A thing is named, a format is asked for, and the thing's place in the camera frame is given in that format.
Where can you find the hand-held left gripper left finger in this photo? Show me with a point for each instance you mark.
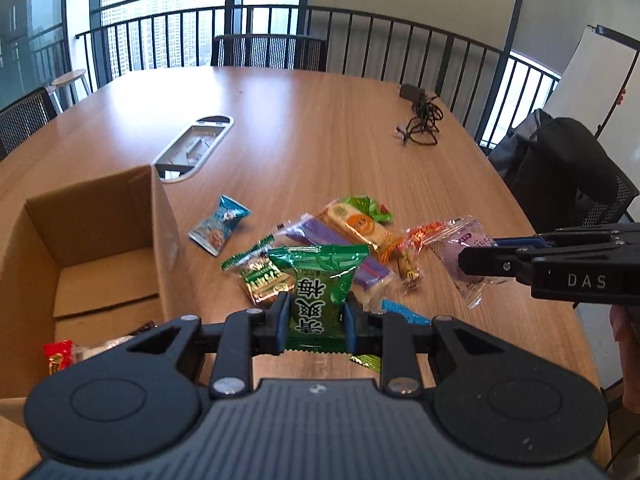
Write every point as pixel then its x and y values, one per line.
pixel 285 321

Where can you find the blue white snack packet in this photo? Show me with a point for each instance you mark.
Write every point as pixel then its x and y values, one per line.
pixel 218 226

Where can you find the plain blue snack packet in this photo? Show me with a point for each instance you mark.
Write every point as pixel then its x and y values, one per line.
pixel 400 310

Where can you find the black power adapter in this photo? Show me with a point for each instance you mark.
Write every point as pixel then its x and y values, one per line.
pixel 411 92

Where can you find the person's right hand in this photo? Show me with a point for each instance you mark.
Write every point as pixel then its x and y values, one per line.
pixel 629 355

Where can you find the green gold snack packet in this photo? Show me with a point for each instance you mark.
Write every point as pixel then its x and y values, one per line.
pixel 367 361
pixel 259 278

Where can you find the dark green snack packet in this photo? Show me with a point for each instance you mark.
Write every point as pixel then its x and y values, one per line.
pixel 320 280

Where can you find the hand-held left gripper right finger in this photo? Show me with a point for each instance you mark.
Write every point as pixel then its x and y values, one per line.
pixel 349 326

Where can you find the round wooden stool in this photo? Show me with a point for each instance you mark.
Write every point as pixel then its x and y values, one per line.
pixel 70 76

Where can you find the long purple snack packet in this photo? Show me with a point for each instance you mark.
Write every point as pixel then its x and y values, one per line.
pixel 321 232

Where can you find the red orange snack packet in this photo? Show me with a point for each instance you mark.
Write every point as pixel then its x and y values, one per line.
pixel 417 240

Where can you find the chair with black jacket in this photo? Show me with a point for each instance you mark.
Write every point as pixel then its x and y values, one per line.
pixel 565 175

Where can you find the yellow orange cracker packet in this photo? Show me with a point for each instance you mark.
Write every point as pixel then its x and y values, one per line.
pixel 357 225

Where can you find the clear purple pastry packet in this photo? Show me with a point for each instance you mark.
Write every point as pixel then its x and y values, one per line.
pixel 447 252

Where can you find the grey bag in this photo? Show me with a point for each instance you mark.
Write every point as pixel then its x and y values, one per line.
pixel 515 145

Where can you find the black metal railing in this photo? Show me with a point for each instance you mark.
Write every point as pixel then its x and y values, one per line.
pixel 350 15

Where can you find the cardboard box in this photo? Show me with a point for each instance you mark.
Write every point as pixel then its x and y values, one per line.
pixel 100 210

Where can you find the black mesh office chair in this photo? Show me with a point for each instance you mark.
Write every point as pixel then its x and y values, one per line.
pixel 270 52
pixel 22 120
pixel 607 207

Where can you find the whiteboard on stand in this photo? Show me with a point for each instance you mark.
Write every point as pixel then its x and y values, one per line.
pixel 585 75

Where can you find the light green snack packet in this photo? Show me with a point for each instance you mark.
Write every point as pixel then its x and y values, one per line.
pixel 371 204

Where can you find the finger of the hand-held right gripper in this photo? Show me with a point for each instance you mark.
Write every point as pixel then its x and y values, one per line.
pixel 520 241
pixel 490 261

